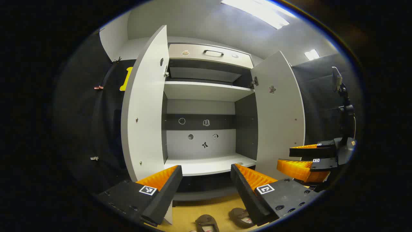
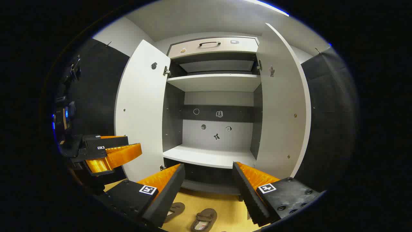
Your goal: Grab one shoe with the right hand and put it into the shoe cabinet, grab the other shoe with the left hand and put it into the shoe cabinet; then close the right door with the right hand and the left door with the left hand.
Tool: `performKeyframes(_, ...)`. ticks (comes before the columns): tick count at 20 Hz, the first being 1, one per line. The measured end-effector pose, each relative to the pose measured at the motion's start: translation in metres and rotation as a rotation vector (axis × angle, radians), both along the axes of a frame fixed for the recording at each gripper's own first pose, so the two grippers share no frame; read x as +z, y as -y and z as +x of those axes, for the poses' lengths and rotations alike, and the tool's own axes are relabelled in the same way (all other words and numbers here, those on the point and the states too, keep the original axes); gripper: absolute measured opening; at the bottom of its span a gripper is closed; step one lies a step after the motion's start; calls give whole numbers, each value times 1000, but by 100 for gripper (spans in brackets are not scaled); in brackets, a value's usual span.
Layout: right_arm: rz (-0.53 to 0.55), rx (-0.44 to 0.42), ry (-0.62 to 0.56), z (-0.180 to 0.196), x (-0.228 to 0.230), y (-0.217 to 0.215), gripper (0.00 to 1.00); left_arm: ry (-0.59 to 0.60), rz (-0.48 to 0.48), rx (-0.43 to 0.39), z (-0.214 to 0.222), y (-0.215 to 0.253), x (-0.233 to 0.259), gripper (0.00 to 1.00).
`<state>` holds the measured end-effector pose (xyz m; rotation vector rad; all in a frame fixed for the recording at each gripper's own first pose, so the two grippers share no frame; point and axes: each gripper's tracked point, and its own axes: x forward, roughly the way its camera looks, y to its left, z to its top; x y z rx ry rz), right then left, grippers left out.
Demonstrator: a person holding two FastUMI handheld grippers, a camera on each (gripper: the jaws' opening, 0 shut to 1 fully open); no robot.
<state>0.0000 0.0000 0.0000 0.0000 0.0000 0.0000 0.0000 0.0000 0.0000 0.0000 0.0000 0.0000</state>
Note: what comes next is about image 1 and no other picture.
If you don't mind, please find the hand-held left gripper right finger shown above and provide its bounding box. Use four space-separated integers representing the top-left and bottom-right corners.
230 163 322 227

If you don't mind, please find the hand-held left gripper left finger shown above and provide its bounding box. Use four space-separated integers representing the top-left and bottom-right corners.
97 165 183 227

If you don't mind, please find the brown fluffy shoe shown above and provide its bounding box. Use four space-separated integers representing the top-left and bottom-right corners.
195 214 220 232
229 208 255 228

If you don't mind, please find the white grey shoe cabinet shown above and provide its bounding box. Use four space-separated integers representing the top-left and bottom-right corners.
163 43 259 202

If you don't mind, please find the white cabinet drawer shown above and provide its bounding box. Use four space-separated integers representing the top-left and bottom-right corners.
167 43 255 69

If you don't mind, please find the small ceiling light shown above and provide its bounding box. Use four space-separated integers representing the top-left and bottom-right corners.
304 49 321 61

